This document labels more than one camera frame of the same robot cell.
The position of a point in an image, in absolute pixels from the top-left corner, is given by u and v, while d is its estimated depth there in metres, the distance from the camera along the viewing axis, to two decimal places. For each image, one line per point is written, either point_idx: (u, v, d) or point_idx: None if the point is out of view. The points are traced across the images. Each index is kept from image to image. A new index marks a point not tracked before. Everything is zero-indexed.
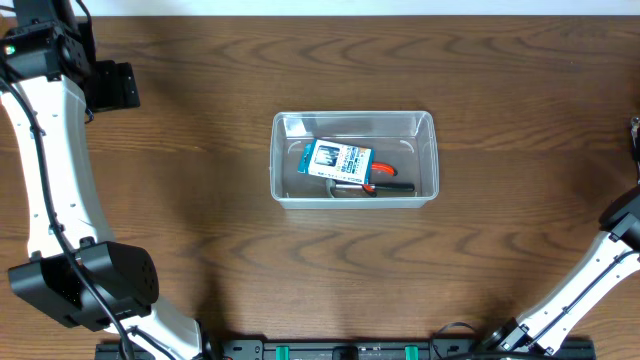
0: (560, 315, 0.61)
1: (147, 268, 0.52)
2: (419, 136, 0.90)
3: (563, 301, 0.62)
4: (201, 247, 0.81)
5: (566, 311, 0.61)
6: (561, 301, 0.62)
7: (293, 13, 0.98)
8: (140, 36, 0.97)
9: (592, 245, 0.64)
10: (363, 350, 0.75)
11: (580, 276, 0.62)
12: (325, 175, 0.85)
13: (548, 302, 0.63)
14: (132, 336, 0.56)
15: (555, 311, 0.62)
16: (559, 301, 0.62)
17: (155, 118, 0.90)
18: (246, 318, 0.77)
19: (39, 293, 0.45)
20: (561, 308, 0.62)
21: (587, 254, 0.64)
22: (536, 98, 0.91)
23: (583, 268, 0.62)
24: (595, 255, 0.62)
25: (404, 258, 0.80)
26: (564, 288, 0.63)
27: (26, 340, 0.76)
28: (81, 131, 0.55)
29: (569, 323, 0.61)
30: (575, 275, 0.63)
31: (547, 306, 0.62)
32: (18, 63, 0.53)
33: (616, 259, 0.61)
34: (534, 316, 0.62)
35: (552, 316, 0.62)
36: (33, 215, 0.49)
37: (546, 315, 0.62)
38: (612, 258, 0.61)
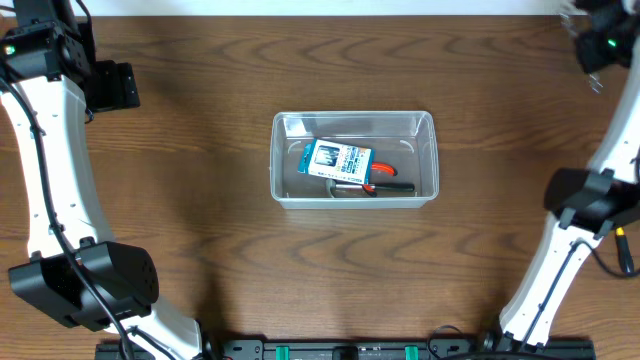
0: (538, 313, 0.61)
1: (147, 268, 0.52)
2: (419, 136, 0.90)
3: (536, 299, 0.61)
4: (200, 248, 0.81)
5: (542, 308, 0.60)
6: (534, 300, 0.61)
7: (293, 13, 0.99)
8: (140, 36, 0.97)
9: (546, 231, 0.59)
10: (363, 350, 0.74)
11: (543, 270, 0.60)
12: (325, 175, 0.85)
13: (523, 301, 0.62)
14: (132, 336, 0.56)
15: (533, 309, 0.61)
16: (533, 299, 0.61)
17: (155, 118, 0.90)
18: (246, 318, 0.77)
19: (39, 293, 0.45)
20: (537, 306, 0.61)
21: (544, 241, 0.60)
22: (536, 98, 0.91)
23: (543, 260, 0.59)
24: (552, 246, 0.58)
25: (404, 258, 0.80)
26: (535, 283, 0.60)
27: (26, 340, 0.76)
28: (81, 131, 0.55)
29: (549, 315, 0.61)
30: (539, 271, 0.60)
31: (523, 308, 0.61)
32: (18, 63, 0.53)
33: (571, 247, 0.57)
34: (515, 319, 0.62)
35: (531, 316, 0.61)
36: (33, 215, 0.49)
37: (525, 316, 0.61)
38: (568, 245, 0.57)
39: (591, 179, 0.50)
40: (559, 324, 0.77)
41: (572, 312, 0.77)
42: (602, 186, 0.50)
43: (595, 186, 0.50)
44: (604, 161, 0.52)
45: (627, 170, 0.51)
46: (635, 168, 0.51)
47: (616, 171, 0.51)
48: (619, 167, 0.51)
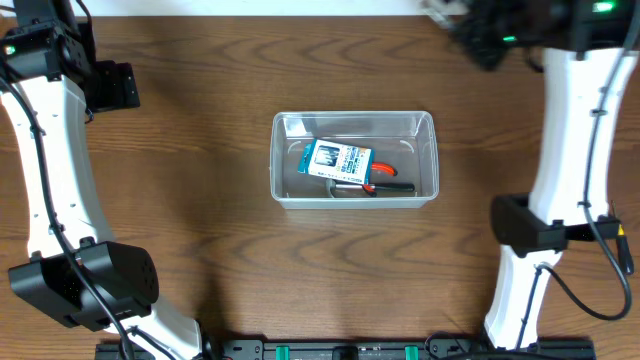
0: (522, 326, 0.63)
1: (147, 269, 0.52)
2: (419, 136, 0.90)
3: (517, 315, 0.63)
4: (201, 248, 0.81)
5: (524, 322, 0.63)
6: (516, 316, 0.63)
7: (293, 13, 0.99)
8: (140, 36, 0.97)
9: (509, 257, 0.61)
10: (363, 350, 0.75)
11: (513, 292, 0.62)
12: (325, 175, 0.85)
13: (506, 318, 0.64)
14: (132, 336, 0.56)
15: (517, 324, 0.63)
16: (514, 316, 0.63)
17: (155, 118, 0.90)
18: (246, 318, 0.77)
19: (39, 293, 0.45)
20: (520, 320, 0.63)
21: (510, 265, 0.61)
22: (536, 98, 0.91)
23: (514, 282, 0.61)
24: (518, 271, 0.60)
25: (404, 258, 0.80)
26: (512, 304, 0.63)
27: (26, 340, 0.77)
28: (81, 130, 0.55)
29: (533, 323, 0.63)
30: (510, 292, 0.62)
31: (507, 324, 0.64)
32: (18, 63, 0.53)
33: (537, 268, 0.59)
34: (503, 334, 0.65)
35: (518, 330, 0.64)
36: (33, 215, 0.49)
37: (511, 330, 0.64)
38: (533, 267, 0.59)
39: (545, 235, 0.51)
40: (560, 324, 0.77)
41: (572, 312, 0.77)
42: (556, 236, 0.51)
43: (551, 238, 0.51)
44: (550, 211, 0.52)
45: (576, 215, 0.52)
46: (583, 213, 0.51)
47: (566, 220, 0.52)
48: (566, 214, 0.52)
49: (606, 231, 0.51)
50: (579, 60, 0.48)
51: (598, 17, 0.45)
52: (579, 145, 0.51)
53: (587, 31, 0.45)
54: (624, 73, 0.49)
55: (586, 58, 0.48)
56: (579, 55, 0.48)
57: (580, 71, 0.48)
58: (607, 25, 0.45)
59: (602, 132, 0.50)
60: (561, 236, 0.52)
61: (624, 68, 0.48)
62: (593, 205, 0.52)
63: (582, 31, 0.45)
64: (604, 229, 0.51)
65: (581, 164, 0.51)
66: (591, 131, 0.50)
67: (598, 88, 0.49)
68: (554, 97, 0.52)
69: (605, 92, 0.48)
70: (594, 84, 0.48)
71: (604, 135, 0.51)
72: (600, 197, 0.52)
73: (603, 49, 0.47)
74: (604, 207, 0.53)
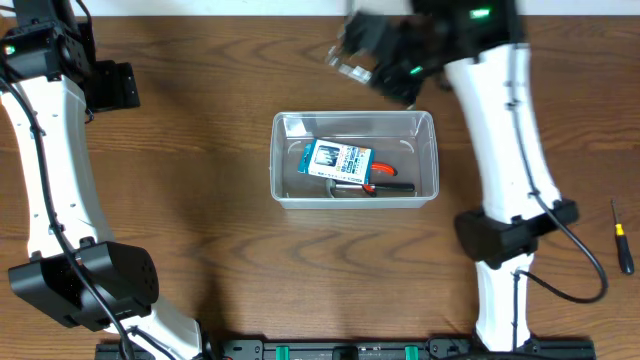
0: (514, 329, 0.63)
1: (147, 269, 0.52)
2: (419, 136, 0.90)
3: (506, 319, 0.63)
4: (200, 248, 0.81)
5: (515, 325, 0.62)
6: (505, 320, 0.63)
7: (293, 12, 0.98)
8: (140, 36, 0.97)
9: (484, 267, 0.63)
10: (363, 350, 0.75)
11: (496, 299, 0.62)
12: (325, 175, 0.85)
13: (496, 324, 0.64)
14: (132, 336, 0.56)
15: (508, 328, 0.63)
16: (504, 320, 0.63)
17: (155, 118, 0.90)
18: (246, 318, 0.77)
19: (39, 293, 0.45)
20: (510, 323, 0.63)
21: (486, 273, 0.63)
22: (536, 98, 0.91)
23: (495, 288, 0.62)
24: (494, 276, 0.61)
25: (404, 258, 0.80)
26: (498, 309, 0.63)
27: (25, 340, 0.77)
28: (81, 130, 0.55)
29: (523, 323, 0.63)
30: (494, 299, 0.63)
31: (499, 329, 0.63)
32: (18, 63, 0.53)
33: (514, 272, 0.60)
34: (497, 339, 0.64)
35: (510, 333, 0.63)
36: (33, 215, 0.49)
37: (503, 335, 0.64)
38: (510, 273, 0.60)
39: (504, 234, 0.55)
40: (560, 324, 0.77)
41: (572, 312, 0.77)
42: (515, 232, 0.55)
43: (511, 236, 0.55)
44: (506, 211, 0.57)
45: (531, 206, 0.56)
46: (536, 201, 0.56)
47: (523, 214, 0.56)
48: (521, 208, 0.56)
49: (565, 216, 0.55)
50: (478, 66, 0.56)
51: (479, 23, 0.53)
52: (508, 141, 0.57)
53: (474, 37, 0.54)
54: (519, 69, 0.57)
55: (485, 61, 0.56)
56: (477, 60, 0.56)
57: (485, 75, 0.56)
58: (490, 28, 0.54)
59: (522, 124, 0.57)
60: (520, 232, 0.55)
61: (518, 62, 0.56)
62: (542, 192, 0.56)
63: (468, 40, 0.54)
64: (563, 214, 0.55)
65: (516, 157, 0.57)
66: (512, 125, 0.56)
67: (504, 86, 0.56)
68: (471, 109, 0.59)
69: (510, 86, 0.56)
70: (499, 84, 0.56)
71: (524, 125, 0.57)
72: (546, 183, 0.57)
73: (495, 48, 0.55)
74: (555, 191, 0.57)
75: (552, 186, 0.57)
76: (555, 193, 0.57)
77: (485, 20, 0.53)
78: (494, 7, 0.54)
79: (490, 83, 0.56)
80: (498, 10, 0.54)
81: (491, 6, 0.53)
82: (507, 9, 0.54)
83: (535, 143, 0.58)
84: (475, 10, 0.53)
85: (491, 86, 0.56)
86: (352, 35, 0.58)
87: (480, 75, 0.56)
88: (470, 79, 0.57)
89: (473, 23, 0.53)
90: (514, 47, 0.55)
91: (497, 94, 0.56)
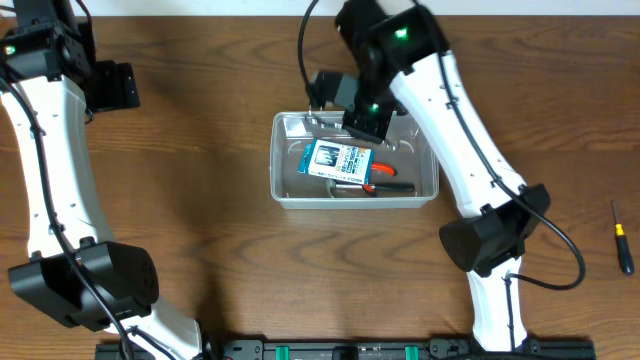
0: (510, 331, 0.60)
1: (147, 269, 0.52)
2: (419, 136, 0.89)
3: (502, 322, 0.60)
4: (200, 248, 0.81)
5: (511, 327, 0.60)
6: (500, 323, 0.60)
7: (293, 13, 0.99)
8: (140, 36, 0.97)
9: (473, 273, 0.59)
10: (363, 350, 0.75)
11: (490, 305, 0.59)
12: (325, 175, 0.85)
13: (492, 327, 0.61)
14: (132, 336, 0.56)
15: (504, 330, 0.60)
16: (500, 323, 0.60)
17: (155, 118, 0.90)
18: (246, 318, 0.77)
19: (39, 293, 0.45)
20: (506, 326, 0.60)
21: (477, 279, 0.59)
22: (536, 98, 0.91)
23: (487, 293, 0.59)
24: (486, 281, 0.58)
25: (404, 258, 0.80)
26: (493, 313, 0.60)
27: (25, 340, 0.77)
28: (81, 130, 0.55)
29: (518, 322, 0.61)
30: (487, 304, 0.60)
31: (496, 331, 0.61)
32: (18, 63, 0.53)
33: (504, 277, 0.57)
34: (494, 342, 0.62)
35: (508, 335, 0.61)
36: (33, 215, 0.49)
37: (500, 337, 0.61)
38: (501, 278, 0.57)
39: (482, 225, 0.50)
40: (559, 324, 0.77)
41: (572, 312, 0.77)
42: (494, 223, 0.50)
43: (490, 226, 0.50)
44: (475, 203, 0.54)
45: (496, 195, 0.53)
46: (501, 190, 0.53)
47: (492, 203, 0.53)
48: (488, 198, 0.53)
49: (535, 200, 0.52)
50: (409, 75, 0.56)
51: (402, 43, 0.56)
52: (457, 139, 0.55)
53: (400, 57, 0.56)
54: (451, 69, 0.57)
55: (415, 68, 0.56)
56: (408, 70, 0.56)
57: (418, 80, 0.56)
58: (413, 47, 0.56)
59: (466, 118, 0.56)
60: (499, 223, 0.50)
61: (449, 63, 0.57)
62: (505, 180, 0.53)
63: (399, 59, 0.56)
64: (532, 199, 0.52)
65: (470, 152, 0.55)
66: (456, 121, 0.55)
67: (440, 87, 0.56)
68: (415, 115, 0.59)
69: (444, 88, 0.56)
70: (434, 86, 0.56)
71: (470, 120, 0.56)
72: (507, 171, 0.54)
73: (421, 57, 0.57)
74: (519, 178, 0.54)
75: (513, 172, 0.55)
76: (519, 178, 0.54)
77: (405, 41, 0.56)
78: (413, 25, 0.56)
79: (426, 85, 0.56)
80: (419, 29, 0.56)
81: (410, 27, 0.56)
82: (426, 25, 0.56)
83: (486, 134, 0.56)
84: (393, 34, 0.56)
85: (427, 89, 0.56)
86: (315, 93, 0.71)
87: (414, 82, 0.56)
88: (407, 88, 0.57)
89: (395, 45, 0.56)
90: (440, 54, 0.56)
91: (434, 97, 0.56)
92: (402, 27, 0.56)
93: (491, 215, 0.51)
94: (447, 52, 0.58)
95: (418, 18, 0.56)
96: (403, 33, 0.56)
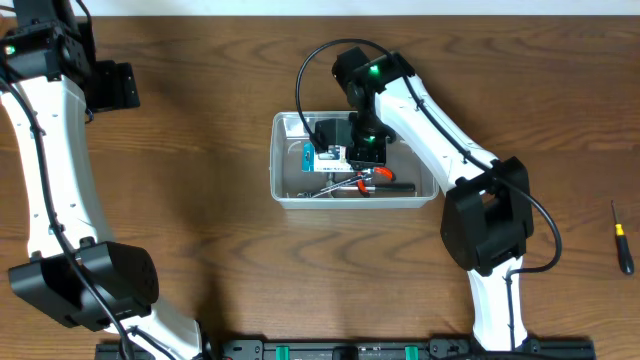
0: (510, 330, 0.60)
1: (147, 269, 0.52)
2: None
3: (502, 322, 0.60)
4: (201, 248, 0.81)
5: (512, 326, 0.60)
6: (501, 323, 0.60)
7: (292, 13, 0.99)
8: (140, 36, 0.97)
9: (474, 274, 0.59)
10: (363, 350, 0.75)
11: (490, 305, 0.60)
12: (331, 169, 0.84)
13: (492, 327, 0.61)
14: (132, 336, 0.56)
15: (505, 329, 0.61)
16: (501, 322, 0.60)
17: (156, 118, 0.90)
18: (246, 318, 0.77)
19: (39, 293, 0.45)
20: (506, 325, 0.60)
21: (477, 279, 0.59)
22: (535, 98, 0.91)
23: (489, 293, 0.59)
24: (487, 281, 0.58)
25: (404, 258, 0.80)
26: (493, 313, 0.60)
27: (25, 340, 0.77)
28: (81, 130, 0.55)
29: (518, 321, 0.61)
30: (488, 304, 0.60)
31: (496, 331, 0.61)
32: (18, 63, 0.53)
33: (505, 276, 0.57)
34: (493, 340, 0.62)
35: (507, 334, 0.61)
36: (33, 215, 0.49)
37: (499, 336, 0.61)
38: (502, 278, 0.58)
39: (457, 197, 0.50)
40: (559, 324, 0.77)
41: (572, 312, 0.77)
42: (471, 196, 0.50)
43: (470, 207, 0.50)
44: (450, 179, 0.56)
45: (469, 171, 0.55)
46: (473, 164, 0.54)
47: (466, 177, 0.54)
48: (462, 173, 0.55)
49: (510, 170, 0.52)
50: (381, 92, 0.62)
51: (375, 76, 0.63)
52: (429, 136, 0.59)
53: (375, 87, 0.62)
54: (416, 84, 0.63)
55: (386, 87, 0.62)
56: (381, 90, 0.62)
57: (387, 94, 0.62)
58: (386, 77, 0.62)
59: (436, 116, 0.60)
60: (477, 194, 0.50)
61: (415, 81, 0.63)
62: (476, 156, 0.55)
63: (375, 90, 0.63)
64: (506, 170, 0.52)
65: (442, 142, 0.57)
66: (425, 119, 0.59)
67: (407, 96, 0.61)
68: (396, 125, 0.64)
69: (411, 96, 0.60)
70: (403, 95, 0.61)
71: (439, 117, 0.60)
72: (478, 149, 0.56)
73: (392, 80, 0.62)
74: (491, 154, 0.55)
75: (485, 150, 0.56)
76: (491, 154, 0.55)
77: (378, 73, 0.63)
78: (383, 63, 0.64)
79: (396, 94, 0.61)
80: (390, 62, 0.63)
81: (381, 63, 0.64)
82: (393, 58, 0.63)
83: (457, 128, 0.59)
84: (367, 70, 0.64)
85: (395, 98, 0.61)
86: (318, 141, 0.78)
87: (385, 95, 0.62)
88: (381, 104, 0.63)
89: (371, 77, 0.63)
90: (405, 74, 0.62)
91: (404, 106, 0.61)
92: (375, 64, 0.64)
93: (467, 189, 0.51)
94: (413, 74, 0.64)
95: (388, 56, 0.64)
96: (377, 68, 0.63)
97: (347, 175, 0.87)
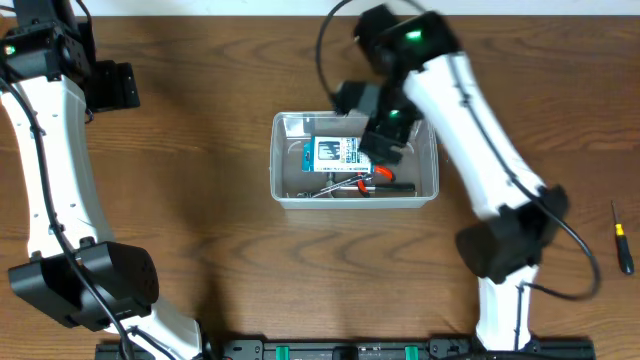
0: (515, 334, 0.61)
1: (147, 269, 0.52)
2: (419, 136, 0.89)
3: (508, 327, 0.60)
4: (201, 248, 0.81)
5: (518, 331, 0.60)
6: (507, 327, 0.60)
7: (292, 13, 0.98)
8: (140, 36, 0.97)
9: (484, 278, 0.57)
10: (363, 350, 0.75)
11: (500, 310, 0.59)
12: (331, 169, 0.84)
13: (498, 330, 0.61)
14: (132, 336, 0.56)
15: (510, 334, 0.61)
16: (507, 327, 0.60)
17: (155, 117, 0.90)
18: (246, 318, 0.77)
19: (39, 293, 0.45)
20: (512, 330, 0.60)
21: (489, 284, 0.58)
22: (535, 99, 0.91)
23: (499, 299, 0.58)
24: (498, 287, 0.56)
25: (404, 258, 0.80)
26: (502, 318, 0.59)
27: (26, 340, 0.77)
28: (81, 130, 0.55)
29: (524, 326, 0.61)
30: (497, 309, 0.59)
31: (501, 334, 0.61)
32: (18, 63, 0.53)
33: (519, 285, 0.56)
34: (496, 340, 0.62)
35: (511, 338, 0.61)
36: (33, 215, 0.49)
37: (503, 339, 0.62)
38: (516, 286, 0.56)
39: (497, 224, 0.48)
40: (559, 324, 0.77)
41: (572, 312, 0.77)
42: (511, 225, 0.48)
43: (506, 235, 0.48)
44: (490, 202, 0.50)
45: (512, 194, 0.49)
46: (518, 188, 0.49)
47: (508, 202, 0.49)
48: (504, 197, 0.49)
49: (550, 200, 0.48)
50: (421, 73, 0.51)
51: (416, 43, 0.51)
52: (473, 141, 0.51)
53: (415, 58, 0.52)
54: (461, 69, 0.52)
55: (427, 66, 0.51)
56: (420, 68, 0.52)
57: (427, 79, 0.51)
58: (427, 47, 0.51)
59: (483, 118, 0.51)
60: (516, 223, 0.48)
61: (460, 63, 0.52)
62: (522, 178, 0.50)
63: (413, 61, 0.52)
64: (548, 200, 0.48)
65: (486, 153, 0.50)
66: (471, 121, 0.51)
67: (452, 84, 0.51)
68: (433, 119, 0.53)
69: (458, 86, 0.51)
70: (446, 84, 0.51)
71: (485, 120, 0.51)
72: (523, 170, 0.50)
73: (434, 55, 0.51)
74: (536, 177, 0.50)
75: (531, 172, 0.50)
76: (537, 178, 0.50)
77: (419, 39, 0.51)
78: (426, 26, 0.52)
79: (438, 79, 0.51)
80: (431, 27, 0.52)
81: (422, 26, 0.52)
82: (434, 22, 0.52)
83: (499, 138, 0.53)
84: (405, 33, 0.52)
85: (438, 84, 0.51)
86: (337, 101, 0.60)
87: (427, 79, 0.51)
88: (418, 91, 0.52)
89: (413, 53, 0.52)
90: (451, 57, 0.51)
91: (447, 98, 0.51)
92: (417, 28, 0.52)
93: (507, 215, 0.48)
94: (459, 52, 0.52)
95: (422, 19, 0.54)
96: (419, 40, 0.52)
97: (347, 175, 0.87)
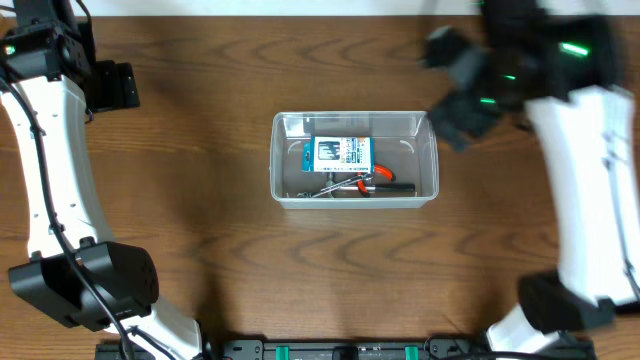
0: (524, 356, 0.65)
1: (147, 269, 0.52)
2: (419, 136, 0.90)
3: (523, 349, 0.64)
4: (200, 248, 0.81)
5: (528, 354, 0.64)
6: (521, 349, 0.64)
7: (292, 13, 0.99)
8: (140, 36, 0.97)
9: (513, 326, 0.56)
10: (363, 350, 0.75)
11: (529, 341, 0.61)
12: (331, 169, 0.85)
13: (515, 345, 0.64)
14: (132, 336, 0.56)
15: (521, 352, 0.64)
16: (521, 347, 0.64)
17: (155, 118, 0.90)
18: (246, 318, 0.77)
19: (39, 293, 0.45)
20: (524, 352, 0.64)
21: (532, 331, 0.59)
22: None
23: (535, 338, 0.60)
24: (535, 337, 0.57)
25: (404, 258, 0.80)
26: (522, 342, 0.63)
27: (26, 340, 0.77)
28: (81, 130, 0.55)
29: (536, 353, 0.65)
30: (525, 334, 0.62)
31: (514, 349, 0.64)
32: (18, 63, 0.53)
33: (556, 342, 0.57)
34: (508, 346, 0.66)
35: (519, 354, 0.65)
36: (33, 215, 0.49)
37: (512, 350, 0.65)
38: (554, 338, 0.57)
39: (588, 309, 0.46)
40: None
41: None
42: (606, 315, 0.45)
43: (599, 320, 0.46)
44: (588, 286, 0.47)
45: (623, 287, 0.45)
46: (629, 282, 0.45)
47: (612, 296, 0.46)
48: (612, 284, 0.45)
49: None
50: (567, 105, 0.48)
51: (575, 62, 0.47)
52: (600, 210, 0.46)
53: (566, 76, 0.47)
54: (620, 116, 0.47)
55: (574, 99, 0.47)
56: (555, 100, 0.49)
57: (572, 118, 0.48)
58: (569, 64, 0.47)
59: (623, 189, 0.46)
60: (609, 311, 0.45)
61: (607, 98, 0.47)
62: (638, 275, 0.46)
63: (560, 78, 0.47)
64: None
65: (612, 229, 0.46)
66: (610, 187, 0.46)
67: (601, 132, 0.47)
68: (562, 168, 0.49)
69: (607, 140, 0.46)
70: (593, 130, 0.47)
71: (628, 192, 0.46)
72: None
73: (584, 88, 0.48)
74: None
75: None
76: None
77: (582, 58, 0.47)
78: (596, 45, 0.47)
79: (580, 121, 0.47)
80: (594, 45, 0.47)
81: (587, 45, 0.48)
82: (604, 44, 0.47)
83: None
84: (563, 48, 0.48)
85: (582, 126, 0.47)
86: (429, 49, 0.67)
87: (568, 114, 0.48)
88: (554, 126, 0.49)
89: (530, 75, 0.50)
90: (605, 91, 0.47)
91: (585, 134, 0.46)
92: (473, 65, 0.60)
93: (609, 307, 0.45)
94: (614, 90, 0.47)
95: (534, 24, 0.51)
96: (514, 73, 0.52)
97: (347, 176, 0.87)
